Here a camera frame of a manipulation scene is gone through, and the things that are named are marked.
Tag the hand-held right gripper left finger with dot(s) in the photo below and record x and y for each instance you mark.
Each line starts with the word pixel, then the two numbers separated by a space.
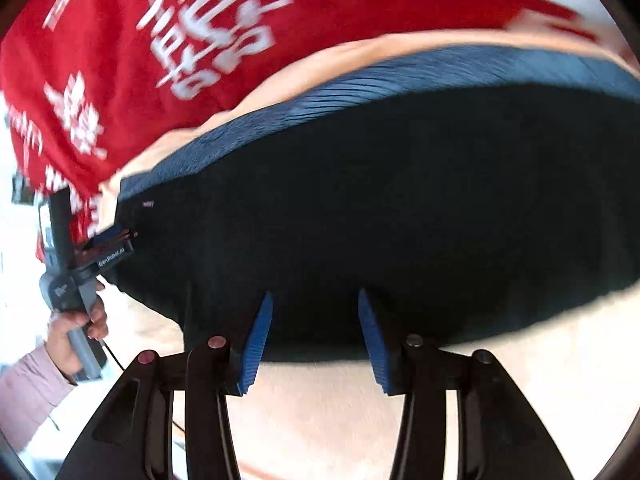
pixel 256 347

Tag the person's left forearm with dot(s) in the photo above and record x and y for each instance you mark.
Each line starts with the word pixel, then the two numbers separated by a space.
pixel 27 395

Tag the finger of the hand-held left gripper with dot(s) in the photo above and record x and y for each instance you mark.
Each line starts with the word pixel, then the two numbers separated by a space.
pixel 111 236
pixel 116 254

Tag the red printed cloth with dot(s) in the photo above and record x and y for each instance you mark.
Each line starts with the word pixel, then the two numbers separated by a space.
pixel 115 60

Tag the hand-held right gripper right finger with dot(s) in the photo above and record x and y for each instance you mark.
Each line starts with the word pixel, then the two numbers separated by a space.
pixel 372 347

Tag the beige mat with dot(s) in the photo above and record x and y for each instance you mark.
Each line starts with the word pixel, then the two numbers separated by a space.
pixel 320 410

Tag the dark pants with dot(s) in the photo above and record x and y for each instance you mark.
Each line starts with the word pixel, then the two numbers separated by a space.
pixel 390 200

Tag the person's left hand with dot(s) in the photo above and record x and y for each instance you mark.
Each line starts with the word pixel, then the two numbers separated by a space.
pixel 62 337

